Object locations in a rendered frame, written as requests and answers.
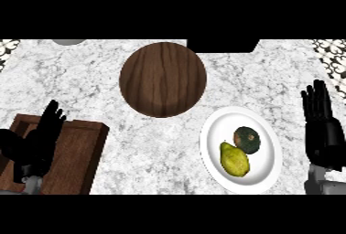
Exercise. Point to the yellow-green pear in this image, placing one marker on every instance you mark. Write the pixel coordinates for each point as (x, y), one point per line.
(235, 161)

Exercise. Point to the dark green squash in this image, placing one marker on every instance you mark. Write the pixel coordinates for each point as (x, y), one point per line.
(247, 139)

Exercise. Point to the brown wooden bowl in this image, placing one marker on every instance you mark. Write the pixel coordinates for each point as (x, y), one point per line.
(163, 79)

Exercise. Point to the grey round object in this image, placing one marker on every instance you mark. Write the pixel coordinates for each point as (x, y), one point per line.
(68, 41)

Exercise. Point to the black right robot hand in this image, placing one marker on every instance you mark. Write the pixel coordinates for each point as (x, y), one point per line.
(322, 134)

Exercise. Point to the brown wooden tray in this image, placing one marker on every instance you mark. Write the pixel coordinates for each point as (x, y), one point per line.
(74, 158)

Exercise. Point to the white plate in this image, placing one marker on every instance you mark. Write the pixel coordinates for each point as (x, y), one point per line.
(260, 170)

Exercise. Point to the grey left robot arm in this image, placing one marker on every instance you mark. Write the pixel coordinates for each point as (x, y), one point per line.
(31, 185)

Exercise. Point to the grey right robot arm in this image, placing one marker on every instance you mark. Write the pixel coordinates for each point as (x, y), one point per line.
(322, 181)

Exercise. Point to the black appliance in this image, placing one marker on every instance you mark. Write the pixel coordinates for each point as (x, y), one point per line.
(223, 45)

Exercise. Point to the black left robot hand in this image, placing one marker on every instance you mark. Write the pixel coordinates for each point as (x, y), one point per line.
(39, 143)

